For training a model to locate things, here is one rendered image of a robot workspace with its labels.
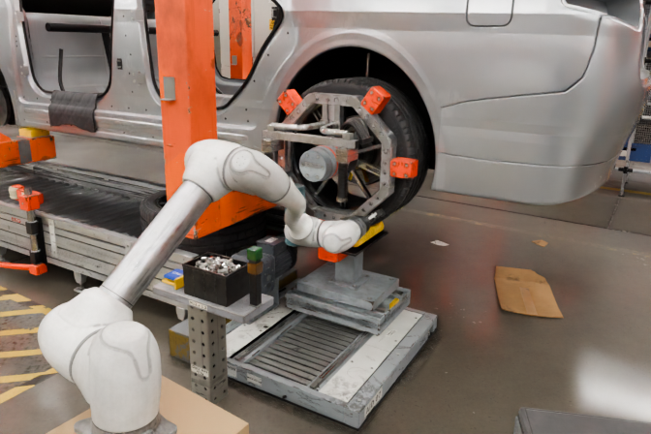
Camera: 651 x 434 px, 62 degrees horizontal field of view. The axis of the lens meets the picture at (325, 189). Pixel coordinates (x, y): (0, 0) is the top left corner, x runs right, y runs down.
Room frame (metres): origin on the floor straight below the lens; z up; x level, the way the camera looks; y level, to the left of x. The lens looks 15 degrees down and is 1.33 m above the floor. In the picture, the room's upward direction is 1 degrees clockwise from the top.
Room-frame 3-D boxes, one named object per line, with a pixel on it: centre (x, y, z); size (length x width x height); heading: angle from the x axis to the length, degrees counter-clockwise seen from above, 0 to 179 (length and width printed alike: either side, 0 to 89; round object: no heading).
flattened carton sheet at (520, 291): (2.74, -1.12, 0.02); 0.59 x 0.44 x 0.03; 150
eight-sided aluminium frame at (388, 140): (2.25, -0.03, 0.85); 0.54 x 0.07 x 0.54; 60
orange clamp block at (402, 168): (2.10, -0.31, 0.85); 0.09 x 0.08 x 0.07; 60
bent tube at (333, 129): (2.10, -0.06, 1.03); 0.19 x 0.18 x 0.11; 150
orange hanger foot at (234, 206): (2.53, 0.40, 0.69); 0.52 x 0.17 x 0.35; 150
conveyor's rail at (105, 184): (3.58, 1.24, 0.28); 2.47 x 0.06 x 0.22; 60
